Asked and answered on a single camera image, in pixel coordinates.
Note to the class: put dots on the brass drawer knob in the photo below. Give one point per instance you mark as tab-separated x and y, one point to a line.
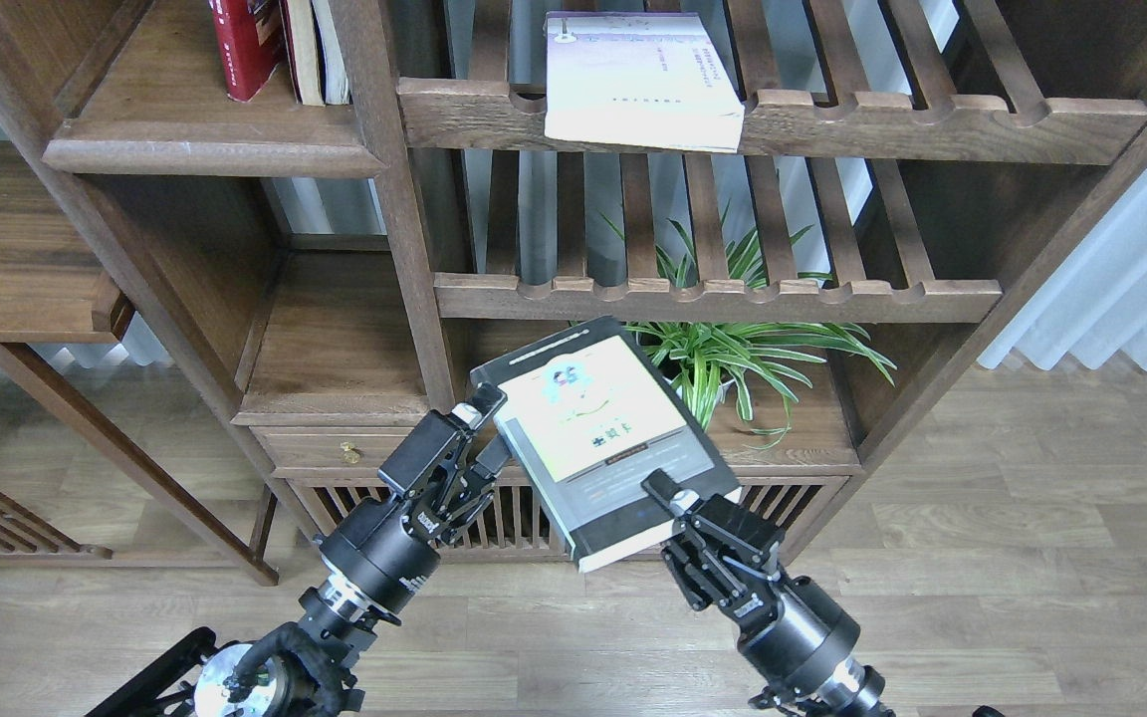
348	454

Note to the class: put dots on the white pleated curtain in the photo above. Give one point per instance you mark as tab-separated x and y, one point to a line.
1095	305

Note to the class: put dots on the green spider plant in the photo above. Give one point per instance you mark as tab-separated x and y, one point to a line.
769	351

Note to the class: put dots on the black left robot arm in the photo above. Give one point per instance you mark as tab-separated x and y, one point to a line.
300	668

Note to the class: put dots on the dark wooden bookshelf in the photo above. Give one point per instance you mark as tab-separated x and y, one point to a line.
329	274

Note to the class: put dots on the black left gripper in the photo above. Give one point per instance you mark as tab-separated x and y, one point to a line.
384	552

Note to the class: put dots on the white paperback book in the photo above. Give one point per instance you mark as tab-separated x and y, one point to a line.
642	79

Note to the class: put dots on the red paperback book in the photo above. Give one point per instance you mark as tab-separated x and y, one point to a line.
250	36

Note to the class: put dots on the green black thick book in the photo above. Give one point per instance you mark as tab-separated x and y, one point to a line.
589	418

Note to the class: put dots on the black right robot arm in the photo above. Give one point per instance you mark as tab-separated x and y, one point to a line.
790	630

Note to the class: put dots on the white upright book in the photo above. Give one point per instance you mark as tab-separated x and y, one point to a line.
336	87

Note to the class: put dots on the wooden side shelf unit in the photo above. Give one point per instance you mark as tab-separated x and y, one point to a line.
53	290

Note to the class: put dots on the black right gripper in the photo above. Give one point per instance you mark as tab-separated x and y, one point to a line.
800	639

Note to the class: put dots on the beige upright book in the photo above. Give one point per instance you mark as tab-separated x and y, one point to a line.
303	46

